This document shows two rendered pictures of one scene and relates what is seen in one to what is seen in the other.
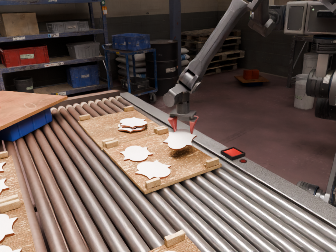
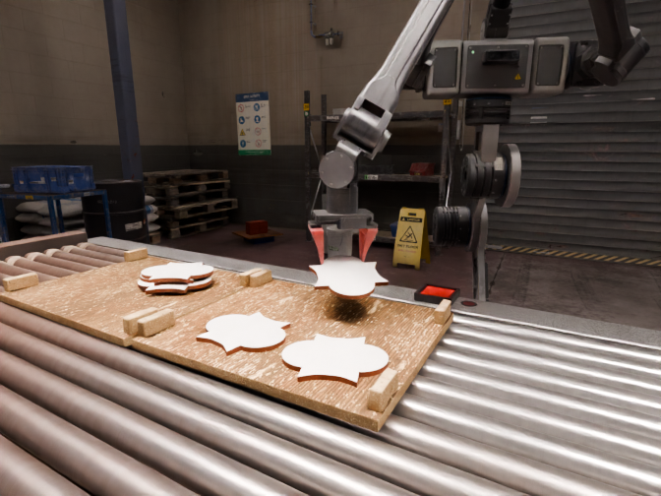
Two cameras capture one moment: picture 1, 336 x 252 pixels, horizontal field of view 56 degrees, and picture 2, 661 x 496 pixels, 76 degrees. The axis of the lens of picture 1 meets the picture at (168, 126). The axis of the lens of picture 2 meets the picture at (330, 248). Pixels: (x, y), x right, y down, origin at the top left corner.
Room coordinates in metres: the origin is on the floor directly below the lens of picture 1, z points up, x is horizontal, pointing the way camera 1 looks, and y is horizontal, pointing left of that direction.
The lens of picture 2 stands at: (0.62, 0.33, 1.22)
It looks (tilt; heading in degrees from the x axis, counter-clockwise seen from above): 13 degrees down; 329
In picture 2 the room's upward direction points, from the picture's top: straight up
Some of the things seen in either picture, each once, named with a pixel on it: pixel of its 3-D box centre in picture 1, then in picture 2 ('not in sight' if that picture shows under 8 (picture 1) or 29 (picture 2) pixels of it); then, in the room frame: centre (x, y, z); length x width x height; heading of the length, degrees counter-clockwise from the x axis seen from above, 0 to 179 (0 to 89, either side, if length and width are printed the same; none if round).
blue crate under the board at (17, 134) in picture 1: (11, 119); not in sight; (1.61, 0.85, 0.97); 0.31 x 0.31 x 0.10; 70
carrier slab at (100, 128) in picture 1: (120, 127); (139, 288); (1.55, 0.25, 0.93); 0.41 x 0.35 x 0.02; 29
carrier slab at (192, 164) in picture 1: (159, 157); (304, 329); (1.20, 0.04, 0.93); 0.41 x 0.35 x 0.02; 31
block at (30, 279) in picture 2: (85, 117); (21, 281); (1.66, 0.47, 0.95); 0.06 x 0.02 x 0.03; 119
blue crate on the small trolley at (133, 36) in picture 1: (131, 42); (54, 178); (4.94, 0.52, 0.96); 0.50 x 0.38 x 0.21; 48
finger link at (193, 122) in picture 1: (188, 124); (354, 239); (1.25, -0.09, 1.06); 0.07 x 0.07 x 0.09; 68
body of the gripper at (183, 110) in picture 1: (183, 108); (341, 201); (1.25, -0.07, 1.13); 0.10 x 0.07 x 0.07; 68
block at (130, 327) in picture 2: (108, 142); (141, 320); (1.32, 0.28, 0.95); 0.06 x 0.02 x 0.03; 119
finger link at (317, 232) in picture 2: (178, 123); (329, 240); (1.26, -0.05, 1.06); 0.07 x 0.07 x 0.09; 68
